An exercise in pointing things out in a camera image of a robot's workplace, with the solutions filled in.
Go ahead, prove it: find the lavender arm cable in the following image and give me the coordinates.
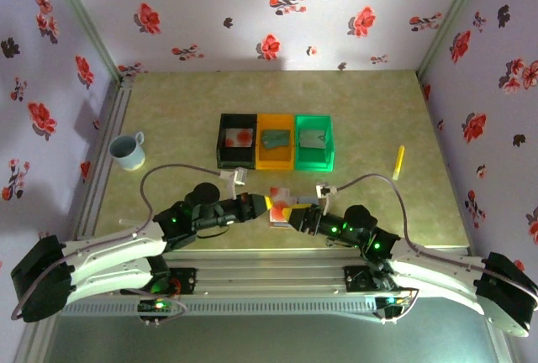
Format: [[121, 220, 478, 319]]
[[335, 172, 538, 325], [10, 163, 224, 326]]

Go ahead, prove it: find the yellow marker pen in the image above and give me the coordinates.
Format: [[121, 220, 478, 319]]
[[392, 145, 406, 181]]

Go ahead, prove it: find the lavender right arm cable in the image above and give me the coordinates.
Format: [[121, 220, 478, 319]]
[[335, 172, 538, 325]]

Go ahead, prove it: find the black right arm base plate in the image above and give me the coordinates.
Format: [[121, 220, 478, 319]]
[[343, 265, 421, 295]]

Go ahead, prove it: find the slotted grey cable duct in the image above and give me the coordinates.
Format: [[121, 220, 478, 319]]
[[54, 297, 421, 318]]

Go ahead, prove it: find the light blue mug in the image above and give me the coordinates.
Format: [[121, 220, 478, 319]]
[[108, 130, 146, 171]]

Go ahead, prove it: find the red white packet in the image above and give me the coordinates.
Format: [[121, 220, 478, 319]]
[[267, 186, 315, 233]]

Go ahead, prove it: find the aluminium corner post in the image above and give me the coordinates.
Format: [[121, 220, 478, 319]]
[[41, 0, 127, 82], [414, 0, 493, 81]]

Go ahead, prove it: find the orange plastic bin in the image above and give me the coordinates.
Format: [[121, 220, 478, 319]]
[[255, 113, 296, 171]]

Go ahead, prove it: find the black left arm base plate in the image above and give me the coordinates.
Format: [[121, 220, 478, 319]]
[[120, 267, 198, 297]]

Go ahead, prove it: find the black plastic bin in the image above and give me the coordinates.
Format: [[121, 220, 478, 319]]
[[216, 113, 258, 171]]

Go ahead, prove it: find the lavender left arm cable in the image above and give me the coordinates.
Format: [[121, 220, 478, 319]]
[[10, 163, 224, 326]]

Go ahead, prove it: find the green plastic bin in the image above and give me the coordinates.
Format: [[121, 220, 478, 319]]
[[293, 114, 336, 172]]

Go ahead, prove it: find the silver card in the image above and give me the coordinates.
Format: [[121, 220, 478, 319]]
[[298, 129, 327, 150]]

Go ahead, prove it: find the controller board green light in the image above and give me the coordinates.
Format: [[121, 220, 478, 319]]
[[137, 295, 177, 324], [375, 293, 417, 324]]

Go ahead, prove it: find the green card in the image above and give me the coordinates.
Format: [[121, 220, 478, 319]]
[[268, 129, 292, 148], [261, 130, 287, 151]]

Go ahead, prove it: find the aluminium side rail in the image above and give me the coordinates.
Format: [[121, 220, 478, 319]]
[[69, 76, 136, 255]]

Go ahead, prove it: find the aluminium frame rail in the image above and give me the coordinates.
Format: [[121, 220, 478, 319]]
[[37, 247, 497, 301]]

